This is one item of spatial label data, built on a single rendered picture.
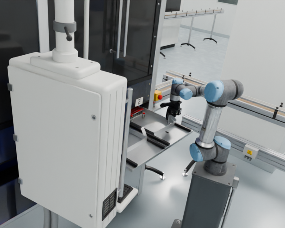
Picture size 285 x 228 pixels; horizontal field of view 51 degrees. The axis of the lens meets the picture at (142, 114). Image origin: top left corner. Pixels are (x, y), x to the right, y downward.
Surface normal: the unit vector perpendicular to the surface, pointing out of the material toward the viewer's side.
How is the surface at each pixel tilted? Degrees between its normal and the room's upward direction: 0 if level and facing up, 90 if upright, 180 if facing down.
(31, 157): 90
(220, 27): 90
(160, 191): 0
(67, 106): 90
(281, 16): 90
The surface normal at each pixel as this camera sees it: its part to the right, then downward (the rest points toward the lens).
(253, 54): -0.63, 0.29
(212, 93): -0.89, -0.02
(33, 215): 0.77, 0.36
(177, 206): 0.10, -0.89
